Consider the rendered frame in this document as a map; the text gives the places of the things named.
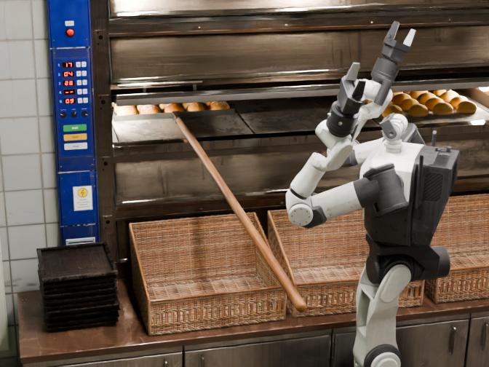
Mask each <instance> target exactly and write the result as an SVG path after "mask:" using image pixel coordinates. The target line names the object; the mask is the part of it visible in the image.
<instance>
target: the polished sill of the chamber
mask: <svg viewBox="0 0 489 367"><path fill-rule="evenodd" d="M416 127H417V131H418V132H419V134H420V136H431V135H432V134H433V130H436V131H437V135H454V134H466V133H488V132H489V120H478V121H465V122H442V123H429V124H417V125H416ZM315 131H316V130H309V131H296V132H283V133H260V134H247V135H224V136H211V137H199V138H195V139H196V140H197V141H198V143H199V145H200V146H201V147H202V149H203V150H213V149H235V148H247V147H259V146H281V145H293V144H305V143H323V142H322V141H321V140H320V139H319V137H318V136H317V135H316V133H315ZM382 131H383V130H382V128H381V127H362V129H361V130H360V132H359V135H358V136H357V137H356V138H355V140H357V141H362V140H374V139H380V138H384V136H383V133H382ZM179 151H194V149H193V147H192V145H191V144H190V143H189V141H188V139H187V138H175V139H163V140H150V141H127V142H114V143H113V155H114V156H121V155H133V154H155V153H167V152H179Z"/></svg>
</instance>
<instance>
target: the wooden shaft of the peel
mask: <svg viewBox="0 0 489 367"><path fill-rule="evenodd" d="M176 122H177V123H178V125H179V127H180V128H181V130H182V131H183V133H184V135H185V136H186V138H187V139H188V141H189V143H190V144H191V145H192V147H193V149H194V151H195V152H196V153H197V155H198V157H199V158H200V160H201V161H202V163H203V164H204V166H205V167H206V169H207V171H208V172H209V174H210V175H211V177H212V179H213V180H214V182H215V183H216V185H217V186H218V188H219V189H220V191H221V193H222V194H223V196H224V197H225V198H226V200H227V202H228V204H229V205H230V206H231V208H232V210H233V211H234V213H235V214H236V216H237V218H238V219H239V221H240V222H241V224H242V226H243V227H244V228H245V230H246V232H247V233H248V234H249V236H250V238H251V240H252V241H253V242H254V244H255V246H256V247H257V249H258V250H259V252H260V253H261V255H262V257H263V258H264V260H265V261H266V263H267V264H268V266H269V268H270V269H271V271H272V272H273V273H274V276H275V277H276V279H277V280H278V281H279V283H280V285H281V286H282V288H283V289H284V291H285V293H286V294H287V296H288V297H289V299H290V300H291V302H292V303H293V305H294V307H295V308H296V309H297V311H299V312H304V311H306V303H305V302H304V300H303V299H302V298H301V296H300V294H299V293H298V292H297V290H296V289H295V287H294V285H293V284H292V283H291V281H290V279H289V278H288V276H287V275H286V274H285V272H284V270H283V269H282V268H281V266H280V265H279V263H278V261H277V260H276V259H275V257H274V255H273V254H272V252H271V251H270V250H269V248H268V246H267V245H266V243H265V242H264V241H263V239H262V237H261V236H260V235H259V233H258V231H257V230H256V228H255V227H254V226H253V224H252V222H251V221H250V219H249V218H248V217H247V215H246V213H245V212H244V211H243V209H242V207H241V206H240V204H239V203H238V202H237V200H236V198H235V197H234V195H233V194H232V193H231V191H230V189H229V188H228V187H227V185H226V183H225V182H224V180H223V179H222V178H221V176H220V174H219V173H218V171H217V170H216V169H215V167H214V165H213V164H212V163H211V161H210V159H209V158H208V156H207V155H206V154H205V152H204V150H203V149H202V147H201V146H200V145H199V143H198V141H197V140H196V139H195V137H194V135H193V134H192V132H191V131H190V130H189V128H188V126H187V125H186V123H185V122H184V121H183V119H182V118H181V117H178V118H177V119H176Z"/></svg>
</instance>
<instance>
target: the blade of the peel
mask: <svg viewBox="0 0 489 367"><path fill-rule="evenodd" d="M227 104H228V105H229V108H230V109H217V110H208V109H207V110H204V111H186V110H185V111H180V113H181V115H182V116H183V118H184V117H208V116H220V115H233V114H235V108H234V107H232V106H231V105H230V104H229V103H227ZM148 119H172V112H167V113H163V111H162V112H161V113H154V114H130V115H117V113H116V112H115V111H114V112H113V120H114V121H115V122H123V121H135V120H148Z"/></svg>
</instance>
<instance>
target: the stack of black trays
mask: <svg viewBox="0 0 489 367"><path fill-rule="evenodd" d="M36 252H37V256H38V260H39V264H38V267H39V269H38V270H37V271H38V275H39V282H40V286H39V289H40V293H41V301H42V306H43V312H44V322H45V326H46V330H49V332H56V331H68V330H74V329H81V328H93V327H99V326H105V325H116V322H118V321H119V320H118V317H119V312H118V310H120V307H119V305H120V303H119V299H118V296H117V295H119V292H118V289H117V285H116V284H117V283H118V280H117V276H116V275H117V274H118V270H117V268H116V265H115V263H114V260H113V257H112V255H111V252H110V250H109V247H108V244H107V242H106V241H105V242H91V243H85V244H77V245H64V246H57V247H49V248H37V249H36Z"/></svg>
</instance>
